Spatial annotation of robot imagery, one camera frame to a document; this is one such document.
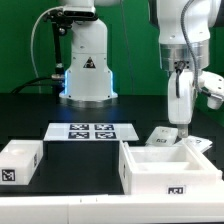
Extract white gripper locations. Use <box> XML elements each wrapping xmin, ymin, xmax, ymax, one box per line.
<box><xmin>168</xmin><ymin>70</ymin><xmax>224</xmax><ymax>138</ymax></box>

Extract black cables at base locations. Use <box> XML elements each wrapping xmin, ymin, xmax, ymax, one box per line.
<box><xmin>10</xmin><ymin>77</ymin><xmax>58</xmax><ymax>94</ymax></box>

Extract black camera on stand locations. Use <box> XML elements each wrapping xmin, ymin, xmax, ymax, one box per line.
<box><xmin>44</xmin><ymin>7</ymin><xmax>98</xmax><ymax>83</ymax></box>

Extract white cabinet top block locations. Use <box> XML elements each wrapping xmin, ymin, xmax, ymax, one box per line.
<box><xmin>0</xmin><ymin>140</ymin><xmax>43</xmax><ymax>185</ymax></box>

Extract white camera cable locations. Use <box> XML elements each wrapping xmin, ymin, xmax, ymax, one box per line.
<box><xmin>30</xmin><ymin>6</ymin><xmax>64</xmax><ymax>94</ymax></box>

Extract white L-shaped fence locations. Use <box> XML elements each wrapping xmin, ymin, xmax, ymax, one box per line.
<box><xmin>0</xmin><ymin>169</ymin><xmax>224</xmax><ymax>224</ymax></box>

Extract white cabinet body box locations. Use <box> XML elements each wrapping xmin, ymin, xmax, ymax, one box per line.
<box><xmin>119</xmin><ymin>142</ymin><xmax>224</xmax><ymax>195</ymax></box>

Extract white base marker plate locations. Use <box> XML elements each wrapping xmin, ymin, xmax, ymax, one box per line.
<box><xmin>44</xmin><ymin>123</ymin><xmax>138</xmax><ymax>141</ymax></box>

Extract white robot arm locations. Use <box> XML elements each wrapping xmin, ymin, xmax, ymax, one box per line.
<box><xmin>56</xmin><ymin>0</ymin><xmax>224</xmax><ymax>138</ymax></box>

